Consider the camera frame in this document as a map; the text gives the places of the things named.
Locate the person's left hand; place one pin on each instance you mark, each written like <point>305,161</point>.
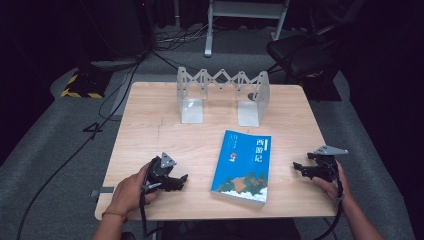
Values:
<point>130,190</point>

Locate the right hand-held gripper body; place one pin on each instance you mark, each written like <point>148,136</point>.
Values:
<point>328,163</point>

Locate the white metal stand frame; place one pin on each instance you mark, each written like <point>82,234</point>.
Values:
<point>243,10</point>

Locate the round dark table grommet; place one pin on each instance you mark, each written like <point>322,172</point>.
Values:
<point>252,96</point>

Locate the black chair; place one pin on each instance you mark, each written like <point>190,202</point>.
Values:
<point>300,53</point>

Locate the grey table edge clamp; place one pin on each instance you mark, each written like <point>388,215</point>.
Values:
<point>101,191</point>

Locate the black yellow striped base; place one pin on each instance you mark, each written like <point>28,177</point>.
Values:
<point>85,85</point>

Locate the blue paperback book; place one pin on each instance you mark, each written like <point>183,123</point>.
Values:
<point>245,156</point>

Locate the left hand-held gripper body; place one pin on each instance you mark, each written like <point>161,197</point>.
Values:
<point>159,170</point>

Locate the person's right hand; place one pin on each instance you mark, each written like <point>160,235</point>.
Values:
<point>333,190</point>

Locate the white expandable book rack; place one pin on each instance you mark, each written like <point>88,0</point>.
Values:
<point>191,111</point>

